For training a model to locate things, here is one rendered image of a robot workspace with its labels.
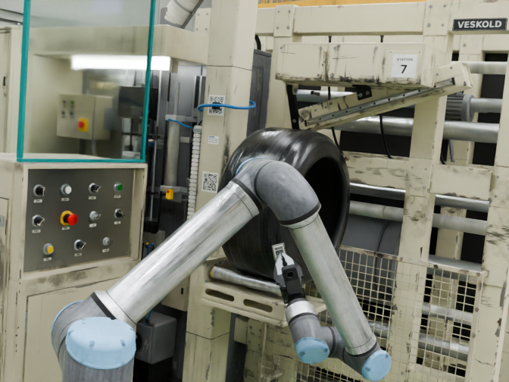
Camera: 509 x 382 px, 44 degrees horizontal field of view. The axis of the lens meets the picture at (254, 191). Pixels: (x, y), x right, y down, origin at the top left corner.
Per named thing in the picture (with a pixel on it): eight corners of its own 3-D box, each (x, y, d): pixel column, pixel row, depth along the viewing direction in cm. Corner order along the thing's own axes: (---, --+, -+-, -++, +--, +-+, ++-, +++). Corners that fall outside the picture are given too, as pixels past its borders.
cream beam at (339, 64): (273, 79, 250) (276, 42, 248) (304, 86, 270) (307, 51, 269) (420, 85, 216) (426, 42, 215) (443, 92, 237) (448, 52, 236)
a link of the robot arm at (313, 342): (322, 367, 183) (292, 365, 179) (310, 331, 192) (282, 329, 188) (338, 349, 178) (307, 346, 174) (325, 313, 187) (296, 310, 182)
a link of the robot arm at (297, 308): (285, 317, 184) (317, 308, 184) (282, 303, 187) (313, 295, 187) (289, 333, 190) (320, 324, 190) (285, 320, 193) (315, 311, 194)
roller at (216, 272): (207, 267, 229) (216, 264, 232) (207, 278, 230) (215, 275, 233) (289, 287, 209) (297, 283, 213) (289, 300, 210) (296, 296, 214)
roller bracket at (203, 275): (195, 285, 228) (198, 258, 227) (256, 270, 261) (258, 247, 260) (202, 287, 226) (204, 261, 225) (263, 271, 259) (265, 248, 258)
